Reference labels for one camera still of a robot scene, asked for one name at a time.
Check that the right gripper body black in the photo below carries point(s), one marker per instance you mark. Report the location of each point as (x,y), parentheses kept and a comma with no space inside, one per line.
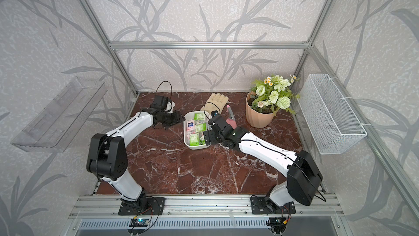
(212,138)

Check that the controller board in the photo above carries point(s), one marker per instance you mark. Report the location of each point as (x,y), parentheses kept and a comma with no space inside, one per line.
(138,222)
(277,222)

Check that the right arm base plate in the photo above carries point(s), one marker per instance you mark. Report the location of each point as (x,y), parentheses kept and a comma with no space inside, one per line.
(263,205)

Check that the right controller board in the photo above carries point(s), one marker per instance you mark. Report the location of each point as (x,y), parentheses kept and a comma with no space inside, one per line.
(277,222)

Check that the artificial green white flowers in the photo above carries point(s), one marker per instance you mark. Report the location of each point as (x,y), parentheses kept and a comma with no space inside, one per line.
(273,94)

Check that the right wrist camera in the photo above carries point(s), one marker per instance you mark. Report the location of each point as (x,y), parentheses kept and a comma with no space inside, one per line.
(214,113)

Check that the pink spray bottle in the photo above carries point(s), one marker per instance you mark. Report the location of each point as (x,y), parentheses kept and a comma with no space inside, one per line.
(231,119)

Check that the terracotta flower pot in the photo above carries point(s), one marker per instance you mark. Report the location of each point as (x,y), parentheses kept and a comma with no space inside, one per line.
(254,118)

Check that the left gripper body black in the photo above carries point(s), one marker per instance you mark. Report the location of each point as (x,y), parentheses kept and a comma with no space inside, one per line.
(169,119)

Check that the left controller board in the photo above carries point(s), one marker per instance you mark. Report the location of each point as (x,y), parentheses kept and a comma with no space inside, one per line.
(138,222)

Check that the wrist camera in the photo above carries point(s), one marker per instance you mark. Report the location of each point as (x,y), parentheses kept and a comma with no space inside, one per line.
(214,113)
(163,103)

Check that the green tissue pack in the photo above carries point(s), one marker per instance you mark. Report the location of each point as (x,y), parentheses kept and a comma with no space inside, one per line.
(200,127)
(202,139)
(200,116)
(194,140)

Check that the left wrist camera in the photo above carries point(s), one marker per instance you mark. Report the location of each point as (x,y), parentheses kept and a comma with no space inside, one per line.
(163,103)

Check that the aluminium front rail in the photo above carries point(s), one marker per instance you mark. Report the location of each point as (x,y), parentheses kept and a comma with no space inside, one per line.
(107,206)

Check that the pink Tempo tissue pack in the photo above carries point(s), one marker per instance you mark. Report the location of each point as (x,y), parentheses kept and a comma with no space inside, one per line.
(190,127)

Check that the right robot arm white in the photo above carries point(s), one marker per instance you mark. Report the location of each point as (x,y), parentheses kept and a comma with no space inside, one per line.
(302,174)

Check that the white wire basket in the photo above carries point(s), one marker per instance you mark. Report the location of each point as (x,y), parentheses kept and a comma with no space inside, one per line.
(332,122)

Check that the clear acrylic wall shelf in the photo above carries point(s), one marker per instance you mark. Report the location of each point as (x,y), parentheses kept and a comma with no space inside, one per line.
(56,126)

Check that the white plastic storage box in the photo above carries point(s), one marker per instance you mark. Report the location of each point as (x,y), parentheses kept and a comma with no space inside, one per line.
(195,124)

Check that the beige work glove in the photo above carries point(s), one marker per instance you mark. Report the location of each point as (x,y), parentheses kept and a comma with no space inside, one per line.
(216,102)

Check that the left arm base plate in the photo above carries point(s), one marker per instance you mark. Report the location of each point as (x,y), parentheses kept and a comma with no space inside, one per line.
(143,206)

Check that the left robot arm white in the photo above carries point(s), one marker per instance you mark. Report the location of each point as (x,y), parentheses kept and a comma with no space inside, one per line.
(107,157)

